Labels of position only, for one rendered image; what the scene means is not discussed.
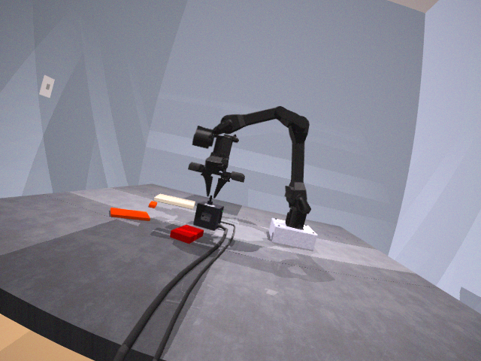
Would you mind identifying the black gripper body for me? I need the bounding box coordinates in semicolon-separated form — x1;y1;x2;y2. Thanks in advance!
188;150;245;182

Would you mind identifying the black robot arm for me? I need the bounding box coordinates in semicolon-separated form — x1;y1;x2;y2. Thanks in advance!
192;106;311;231

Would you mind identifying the cream flat rectangular slab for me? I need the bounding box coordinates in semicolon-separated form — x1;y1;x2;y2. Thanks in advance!
154;194;195;209

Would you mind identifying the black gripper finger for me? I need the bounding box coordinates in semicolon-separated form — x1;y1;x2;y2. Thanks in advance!
213;178;230;199
201;174;213;197

